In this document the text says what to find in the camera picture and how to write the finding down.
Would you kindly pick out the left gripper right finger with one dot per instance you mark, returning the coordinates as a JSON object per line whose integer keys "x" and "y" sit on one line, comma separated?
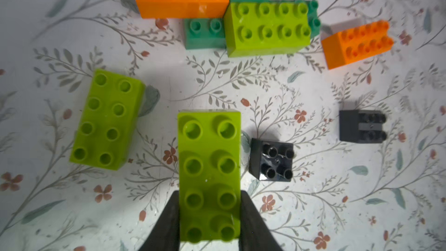
{"x": 254, "y": 234}

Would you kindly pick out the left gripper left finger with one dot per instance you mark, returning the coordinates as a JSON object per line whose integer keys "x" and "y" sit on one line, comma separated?
{"x": 165, "y": 235}

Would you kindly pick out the lime lego brick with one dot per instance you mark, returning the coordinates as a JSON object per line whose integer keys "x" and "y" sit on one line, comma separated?
{"x": 209, "y": 172}
{"x": 266, "y": 28}
{"x": 108, "y": 121}

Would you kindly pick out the black lego block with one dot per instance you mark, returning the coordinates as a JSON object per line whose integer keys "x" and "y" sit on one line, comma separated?
{"x": 362, "y": 126}
{"x": 271, "y": 160}

